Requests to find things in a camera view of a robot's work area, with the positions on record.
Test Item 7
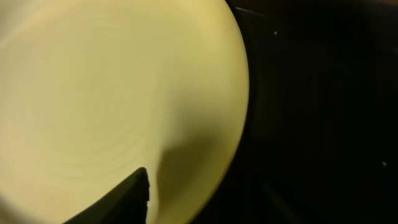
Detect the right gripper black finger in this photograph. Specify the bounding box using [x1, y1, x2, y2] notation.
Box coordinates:
[65, 167, 150, 224]

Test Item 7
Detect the yellow plate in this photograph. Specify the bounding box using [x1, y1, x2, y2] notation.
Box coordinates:
[1, 0, 249, 223]

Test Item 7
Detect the brown serving tray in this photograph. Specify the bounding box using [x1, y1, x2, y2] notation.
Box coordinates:
[195, 0, 397, 223]

